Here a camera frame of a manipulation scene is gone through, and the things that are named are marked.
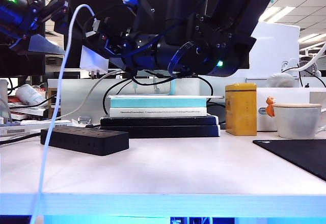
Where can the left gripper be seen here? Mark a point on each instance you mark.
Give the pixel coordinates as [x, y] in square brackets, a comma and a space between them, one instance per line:
[33, 17]

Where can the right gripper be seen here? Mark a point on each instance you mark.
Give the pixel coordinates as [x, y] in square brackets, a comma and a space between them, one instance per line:
[135, 51]

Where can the white USB charger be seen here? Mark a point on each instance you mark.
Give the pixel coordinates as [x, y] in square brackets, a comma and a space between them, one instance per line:
[93, 58]

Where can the black power strip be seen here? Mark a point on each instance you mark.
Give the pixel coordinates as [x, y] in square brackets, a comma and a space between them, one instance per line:
[84, 142]

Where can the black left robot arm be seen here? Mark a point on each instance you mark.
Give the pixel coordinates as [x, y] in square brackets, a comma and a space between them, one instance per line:
[10, 12]

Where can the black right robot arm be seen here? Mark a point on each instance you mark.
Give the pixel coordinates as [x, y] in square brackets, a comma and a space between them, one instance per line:
[224, 30]

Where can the small black computer monitor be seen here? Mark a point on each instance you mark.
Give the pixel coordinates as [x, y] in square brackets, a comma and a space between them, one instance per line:
[15, 63]

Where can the silver metal clip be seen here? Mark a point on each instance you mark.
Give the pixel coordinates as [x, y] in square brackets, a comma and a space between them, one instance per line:
[84, 120]

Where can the brown wooden shelf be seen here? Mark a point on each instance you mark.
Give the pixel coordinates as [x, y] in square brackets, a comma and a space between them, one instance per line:
[54, 101]

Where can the teal silver monitor stand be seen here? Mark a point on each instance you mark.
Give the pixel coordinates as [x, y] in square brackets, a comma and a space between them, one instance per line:
[173, 87]

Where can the white plastic bottle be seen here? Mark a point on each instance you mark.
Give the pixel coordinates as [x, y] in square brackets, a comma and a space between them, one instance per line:
[29, 94]

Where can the teal book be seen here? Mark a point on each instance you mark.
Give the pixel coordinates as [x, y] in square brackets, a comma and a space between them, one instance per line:
[165, 103]

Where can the red white book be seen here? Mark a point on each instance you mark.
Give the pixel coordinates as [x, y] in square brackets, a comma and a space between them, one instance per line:
[14, 99]

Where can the white printed carton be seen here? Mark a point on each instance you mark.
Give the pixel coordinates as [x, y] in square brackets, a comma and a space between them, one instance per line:
[30, 111]

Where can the thin black box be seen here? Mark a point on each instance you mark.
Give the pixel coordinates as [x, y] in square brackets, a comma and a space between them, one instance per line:
[178, 121]

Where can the thick black box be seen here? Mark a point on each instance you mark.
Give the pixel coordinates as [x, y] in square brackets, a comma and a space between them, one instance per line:
[178, 132]

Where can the blue white medicine box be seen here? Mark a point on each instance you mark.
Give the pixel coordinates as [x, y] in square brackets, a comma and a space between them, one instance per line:
[30, 128]

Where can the yellow tin box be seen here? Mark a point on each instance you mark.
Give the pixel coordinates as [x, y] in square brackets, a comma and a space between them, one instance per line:
[240, 109]

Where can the white board panel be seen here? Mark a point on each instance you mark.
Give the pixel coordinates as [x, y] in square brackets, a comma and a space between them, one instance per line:
[275, 51]

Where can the orange fox figurine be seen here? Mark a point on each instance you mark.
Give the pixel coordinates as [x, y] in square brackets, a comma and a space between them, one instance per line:
[269, 107]

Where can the white dome object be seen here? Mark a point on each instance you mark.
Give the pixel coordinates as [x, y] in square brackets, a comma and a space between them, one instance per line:
[280, 80]

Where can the white cardboard box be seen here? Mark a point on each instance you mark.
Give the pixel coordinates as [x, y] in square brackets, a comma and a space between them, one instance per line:
[287, 94]

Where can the beige wooden mug lid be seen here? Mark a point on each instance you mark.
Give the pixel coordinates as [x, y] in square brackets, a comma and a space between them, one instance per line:
[295, 105]

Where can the white ceramic mug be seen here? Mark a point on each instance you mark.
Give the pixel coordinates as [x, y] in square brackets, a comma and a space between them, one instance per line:
[295, 124]

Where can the white flexible tube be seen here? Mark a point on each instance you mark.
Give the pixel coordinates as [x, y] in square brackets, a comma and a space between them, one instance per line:
[315, 56]

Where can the black mouse pad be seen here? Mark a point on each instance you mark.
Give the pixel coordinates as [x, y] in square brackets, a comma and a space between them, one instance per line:
[300, 155]

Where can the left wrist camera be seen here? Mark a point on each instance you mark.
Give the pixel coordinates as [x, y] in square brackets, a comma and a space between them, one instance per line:
[61, 15]

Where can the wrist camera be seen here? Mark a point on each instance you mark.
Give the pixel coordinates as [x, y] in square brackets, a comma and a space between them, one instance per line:
[61, 15]
[140, 7]

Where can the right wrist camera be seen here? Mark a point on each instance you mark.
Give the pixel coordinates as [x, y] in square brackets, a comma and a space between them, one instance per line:
[140, 7]

